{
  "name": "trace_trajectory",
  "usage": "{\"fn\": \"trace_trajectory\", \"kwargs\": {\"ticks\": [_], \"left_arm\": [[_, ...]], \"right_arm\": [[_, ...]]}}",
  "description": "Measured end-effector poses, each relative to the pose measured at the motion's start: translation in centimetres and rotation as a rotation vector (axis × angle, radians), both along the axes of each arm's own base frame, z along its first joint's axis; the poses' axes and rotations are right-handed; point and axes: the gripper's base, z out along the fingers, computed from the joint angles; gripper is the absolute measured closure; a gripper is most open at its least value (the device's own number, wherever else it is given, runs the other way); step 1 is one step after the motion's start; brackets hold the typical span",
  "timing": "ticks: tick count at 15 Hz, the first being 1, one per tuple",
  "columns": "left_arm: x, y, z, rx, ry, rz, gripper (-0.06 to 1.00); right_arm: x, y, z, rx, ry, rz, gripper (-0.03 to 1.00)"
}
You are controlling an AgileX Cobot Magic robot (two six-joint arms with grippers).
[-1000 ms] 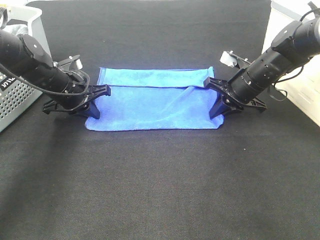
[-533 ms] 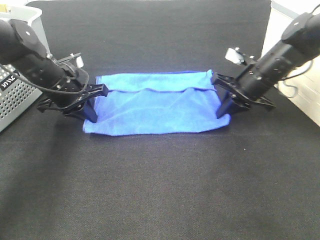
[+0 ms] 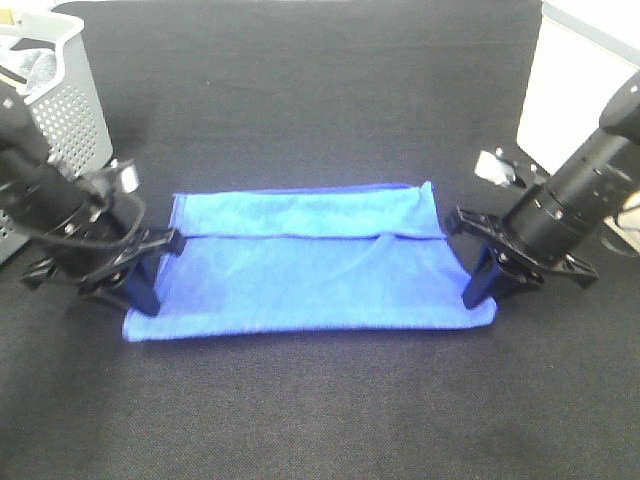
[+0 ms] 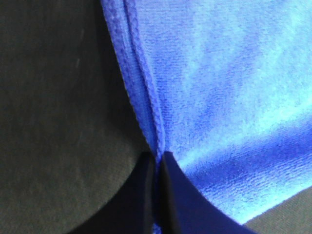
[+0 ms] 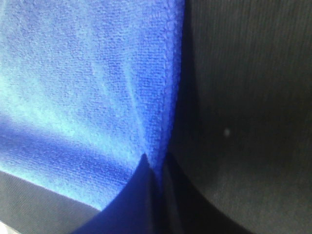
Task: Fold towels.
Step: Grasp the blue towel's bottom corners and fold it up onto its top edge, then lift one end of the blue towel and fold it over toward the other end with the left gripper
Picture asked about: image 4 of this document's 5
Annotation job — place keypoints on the blue microfiber towel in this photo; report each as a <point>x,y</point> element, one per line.
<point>226,87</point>

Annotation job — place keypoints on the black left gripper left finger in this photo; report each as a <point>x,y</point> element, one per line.
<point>130,210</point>

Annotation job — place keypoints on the black tablecloth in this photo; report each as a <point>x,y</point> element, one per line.
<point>69,136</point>

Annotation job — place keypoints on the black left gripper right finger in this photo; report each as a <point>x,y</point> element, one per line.
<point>183,209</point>

